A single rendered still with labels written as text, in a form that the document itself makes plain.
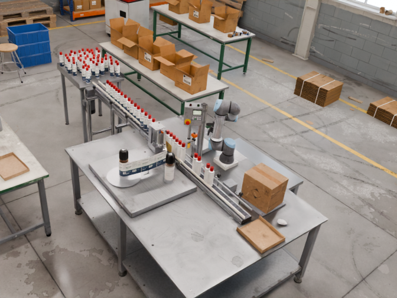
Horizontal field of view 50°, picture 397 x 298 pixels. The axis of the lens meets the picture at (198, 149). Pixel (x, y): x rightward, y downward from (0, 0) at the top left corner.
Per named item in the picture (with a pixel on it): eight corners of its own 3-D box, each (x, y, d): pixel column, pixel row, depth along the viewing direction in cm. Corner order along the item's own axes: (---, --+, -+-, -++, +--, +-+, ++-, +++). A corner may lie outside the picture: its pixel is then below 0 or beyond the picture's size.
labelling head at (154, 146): (147, 146, 428) (147, 124, 413) (158, 142, 435) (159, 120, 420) (155, 152, 419) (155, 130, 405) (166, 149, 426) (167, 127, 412)
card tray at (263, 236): (236, 230, 347) (237, 226, 345) (259, 218, 361) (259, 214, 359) (262, 253, 328) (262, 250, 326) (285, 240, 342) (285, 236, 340)
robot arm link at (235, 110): (244, 101, 384) (237, 113, 433) (231, 99, 384) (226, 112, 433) (242, 113, 382) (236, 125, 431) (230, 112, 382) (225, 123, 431)
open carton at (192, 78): (167, 87, 566) (168, 60, 545) (194, 77, 598) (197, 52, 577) (187, 97, 545) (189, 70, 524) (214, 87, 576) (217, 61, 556)
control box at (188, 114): (183, 119, 397) (184, 101, 387) (201, 120, 399) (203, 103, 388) (183, 125, 389) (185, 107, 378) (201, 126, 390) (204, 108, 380)
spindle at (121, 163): (117, 175, 384) (116, 148, 368) (126, 171, 388) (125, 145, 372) (121, 180, 378) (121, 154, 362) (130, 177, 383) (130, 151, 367)
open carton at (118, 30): (103, 43, 675) (103, 19, 654) (127, 38, 701) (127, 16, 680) (117, 51, 652) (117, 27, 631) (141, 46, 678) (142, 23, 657)
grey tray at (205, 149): (186, 141, 448) (186, 138, 445) (200, 135, 459) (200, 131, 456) (202, 154, 432) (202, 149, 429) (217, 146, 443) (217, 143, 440)
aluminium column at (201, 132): (194, 164, 419) (200, 103, 381) (198, 162, 421) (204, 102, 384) (197, 166, 416) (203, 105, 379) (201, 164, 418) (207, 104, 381)
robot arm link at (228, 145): (234, 156, 412) (236, 145, 404) (220, 154, 412) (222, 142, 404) (234, 149, 422) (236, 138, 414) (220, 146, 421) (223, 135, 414)
